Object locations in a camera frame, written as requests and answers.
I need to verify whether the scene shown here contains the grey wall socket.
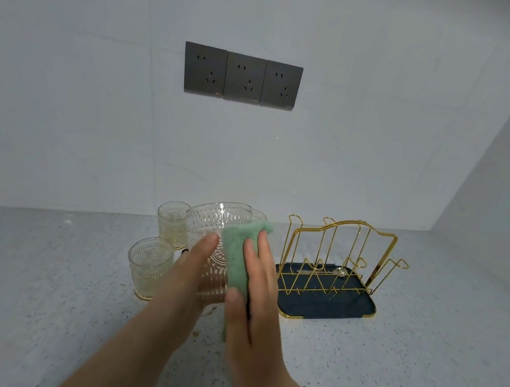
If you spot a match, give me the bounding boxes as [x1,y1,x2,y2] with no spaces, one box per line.
[181,41,229,98]
[260,59,304,112]
[222,51,268,106]

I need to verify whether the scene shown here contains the green cloth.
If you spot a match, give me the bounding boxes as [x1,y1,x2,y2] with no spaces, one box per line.
[212,216,276,346]

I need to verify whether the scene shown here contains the cluster of embossed glasses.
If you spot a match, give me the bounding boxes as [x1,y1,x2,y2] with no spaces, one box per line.
[124,196,268,311]

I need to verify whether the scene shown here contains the person's left hand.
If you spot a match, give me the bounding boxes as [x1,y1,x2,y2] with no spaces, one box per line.
[143,227,221,351]

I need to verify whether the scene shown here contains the gold wire cup rack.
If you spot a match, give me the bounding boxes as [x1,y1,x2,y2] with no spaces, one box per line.
[270,212,414,330]

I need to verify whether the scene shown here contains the single embossed clear glass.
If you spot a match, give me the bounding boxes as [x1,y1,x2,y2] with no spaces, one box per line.
[177,198,255,309]

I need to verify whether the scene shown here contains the person's left forearm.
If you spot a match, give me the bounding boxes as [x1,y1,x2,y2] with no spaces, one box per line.
[55,307,191,387]

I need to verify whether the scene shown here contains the person's right hand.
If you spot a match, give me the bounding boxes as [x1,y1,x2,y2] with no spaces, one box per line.
[216,228,320,387]

